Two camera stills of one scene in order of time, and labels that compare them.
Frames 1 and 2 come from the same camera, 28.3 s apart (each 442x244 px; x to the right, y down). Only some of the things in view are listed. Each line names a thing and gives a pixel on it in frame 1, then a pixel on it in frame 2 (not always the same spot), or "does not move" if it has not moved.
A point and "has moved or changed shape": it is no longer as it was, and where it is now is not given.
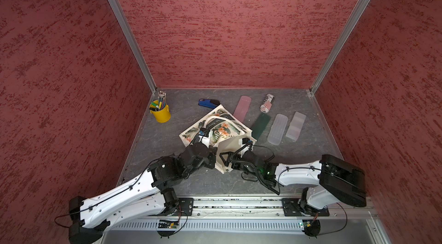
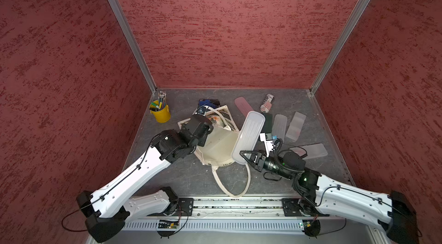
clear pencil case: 296,126 does not move
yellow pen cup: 160,109 does not move
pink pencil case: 242,108 has moved or changed shape
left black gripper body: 208,162 → 200,142
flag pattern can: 265,107 does not move
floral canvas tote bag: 220,128 has moved or changed shape
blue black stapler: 212,103 does not move
